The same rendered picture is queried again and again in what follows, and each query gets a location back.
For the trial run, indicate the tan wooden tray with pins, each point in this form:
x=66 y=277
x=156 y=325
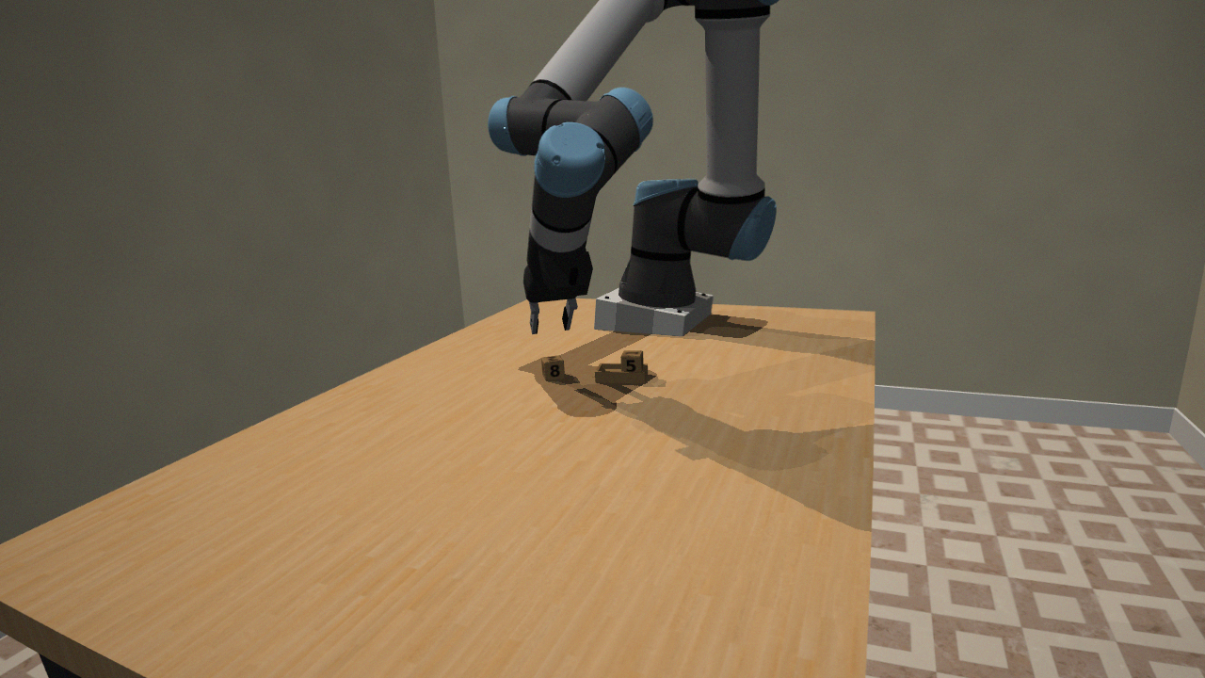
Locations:
x=611 y=373

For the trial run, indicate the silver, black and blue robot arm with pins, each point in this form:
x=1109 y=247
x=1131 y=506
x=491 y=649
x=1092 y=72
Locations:
x=579 y=145

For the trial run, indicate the tan wooden number cube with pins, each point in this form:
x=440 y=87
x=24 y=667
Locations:
x=632 y=361
x=552 y=367

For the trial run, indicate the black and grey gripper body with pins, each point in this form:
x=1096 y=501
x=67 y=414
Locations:
x=565 y=276

